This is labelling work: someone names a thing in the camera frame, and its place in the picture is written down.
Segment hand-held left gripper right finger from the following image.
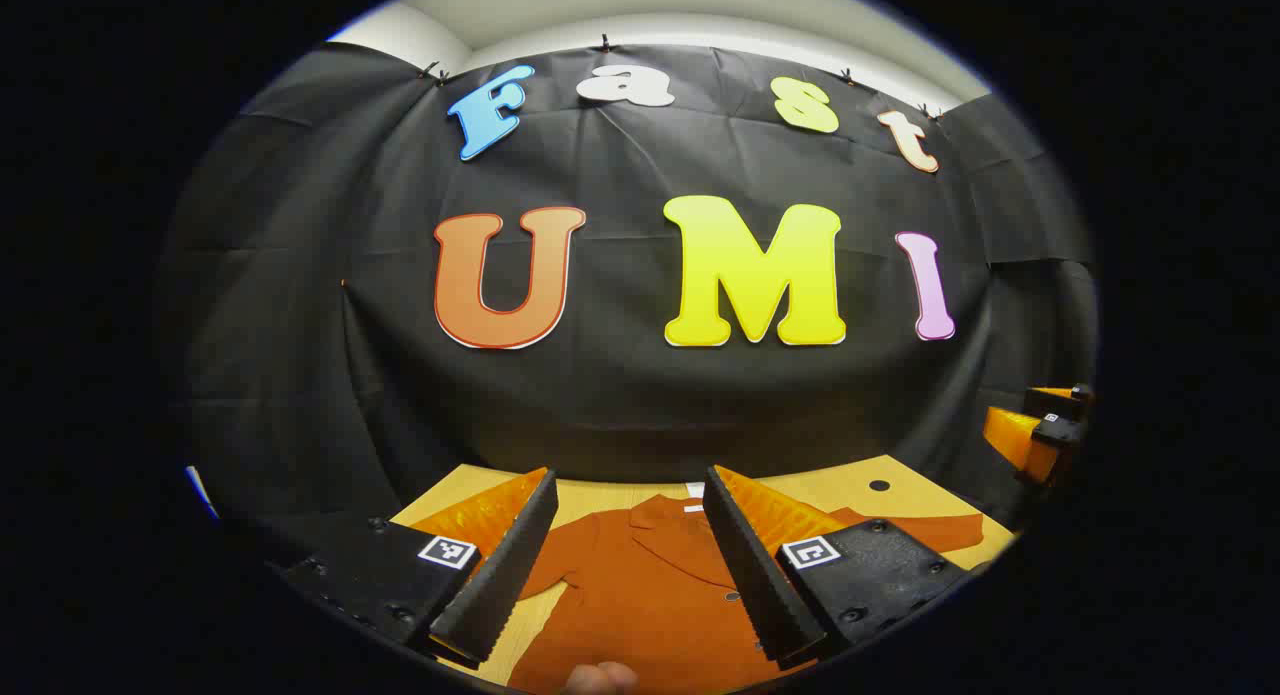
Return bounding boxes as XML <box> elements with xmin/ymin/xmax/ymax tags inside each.
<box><xmin>704</xmin><ymin>464</ymin><xmax>971</xmax><ymax>673</ymax></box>

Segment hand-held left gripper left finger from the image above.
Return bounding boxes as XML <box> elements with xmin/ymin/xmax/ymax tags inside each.
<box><xmin>280</xmin><ymin>465</ymin><xmax>561</xmax><ymax>668</ymax></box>

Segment orange ribbed jacket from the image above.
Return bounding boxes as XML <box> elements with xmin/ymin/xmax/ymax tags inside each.
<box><xmin>508</xmin><ymin>493</ymin><xmax>986</xmax><ymax>695</ymax></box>

